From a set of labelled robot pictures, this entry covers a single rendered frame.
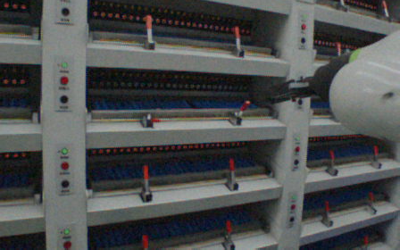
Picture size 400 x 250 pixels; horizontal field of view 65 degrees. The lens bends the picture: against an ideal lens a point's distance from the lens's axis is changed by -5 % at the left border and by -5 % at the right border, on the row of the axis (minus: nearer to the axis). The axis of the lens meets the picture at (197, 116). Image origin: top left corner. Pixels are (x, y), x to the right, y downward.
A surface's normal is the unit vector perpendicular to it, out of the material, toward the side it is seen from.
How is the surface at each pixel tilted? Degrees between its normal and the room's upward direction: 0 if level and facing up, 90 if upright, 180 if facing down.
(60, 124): 90
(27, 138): 108
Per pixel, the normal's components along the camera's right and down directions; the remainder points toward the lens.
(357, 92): -0.72, -0.01
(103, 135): 0.41, 0.40
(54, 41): 0.44, 0.09
